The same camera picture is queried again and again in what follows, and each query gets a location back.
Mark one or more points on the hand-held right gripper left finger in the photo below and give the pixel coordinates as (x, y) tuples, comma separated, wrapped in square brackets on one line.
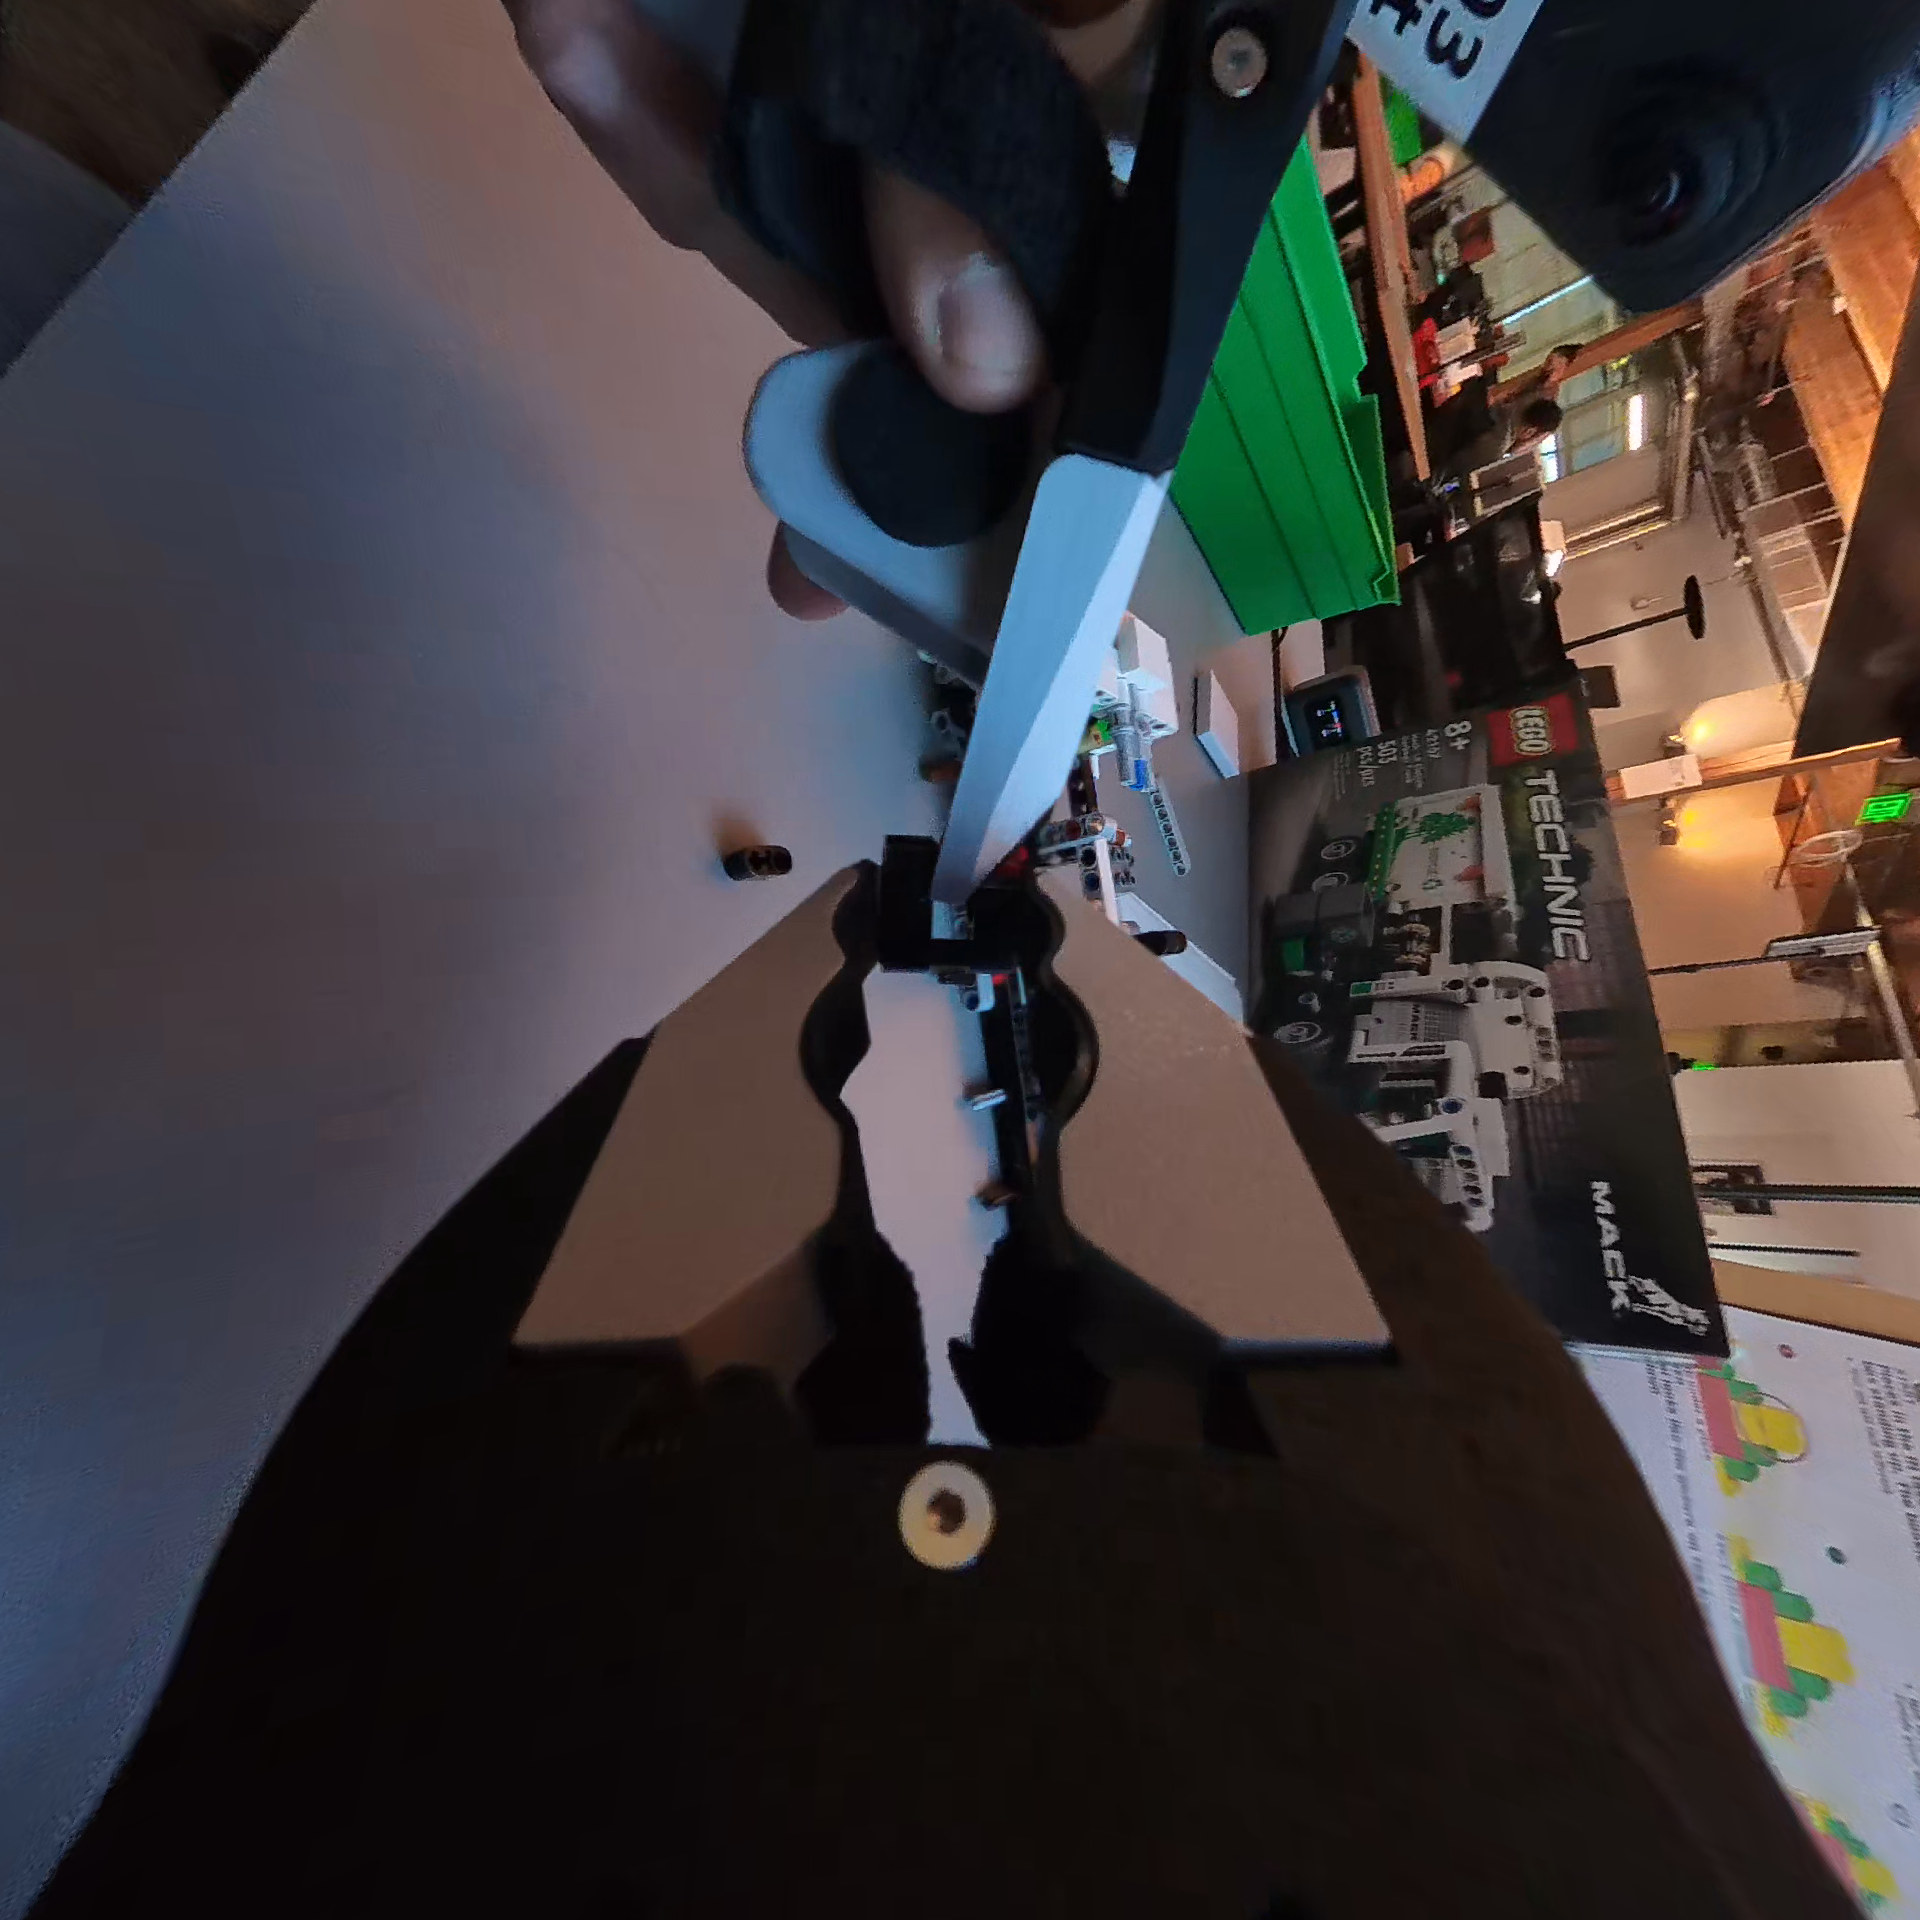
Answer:
[(690, 1185)]

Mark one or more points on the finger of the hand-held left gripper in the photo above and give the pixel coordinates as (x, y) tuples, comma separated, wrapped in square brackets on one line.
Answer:
[(1051, 675)]

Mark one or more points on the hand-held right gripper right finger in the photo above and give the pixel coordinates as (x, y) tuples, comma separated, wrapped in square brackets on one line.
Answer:
[(1201, 1185)]

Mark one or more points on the black red lego connector assembly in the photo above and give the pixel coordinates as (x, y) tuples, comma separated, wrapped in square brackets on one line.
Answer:
[(907, 914)]

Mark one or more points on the small black lego pin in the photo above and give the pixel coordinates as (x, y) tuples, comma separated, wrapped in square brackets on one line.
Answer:
[(755, 865)]

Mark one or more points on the partly built lego truck model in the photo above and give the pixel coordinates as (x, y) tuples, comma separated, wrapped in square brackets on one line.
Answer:
[(1125, 720)]

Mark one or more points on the grey lego beam with holes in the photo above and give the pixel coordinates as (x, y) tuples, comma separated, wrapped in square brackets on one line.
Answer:
[(1171, 829)]

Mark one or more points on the dark lego set box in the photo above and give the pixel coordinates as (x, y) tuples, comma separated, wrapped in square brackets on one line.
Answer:
[(1500, 1050)]

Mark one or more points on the open lego instruction booklet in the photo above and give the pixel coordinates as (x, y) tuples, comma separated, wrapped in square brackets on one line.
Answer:
[(1770, 1619)]

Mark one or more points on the person's left hand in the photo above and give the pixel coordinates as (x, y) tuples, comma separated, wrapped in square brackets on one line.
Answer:
[(960, 315)]

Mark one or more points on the wooden background table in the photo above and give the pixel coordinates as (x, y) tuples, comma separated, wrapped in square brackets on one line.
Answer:
[(1388, 271)]

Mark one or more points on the green storage bin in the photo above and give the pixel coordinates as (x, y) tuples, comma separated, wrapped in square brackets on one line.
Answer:
[(1275, 449)]

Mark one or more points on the small screen device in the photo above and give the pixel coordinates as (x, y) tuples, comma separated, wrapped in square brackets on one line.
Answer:
[(1321, 720)]

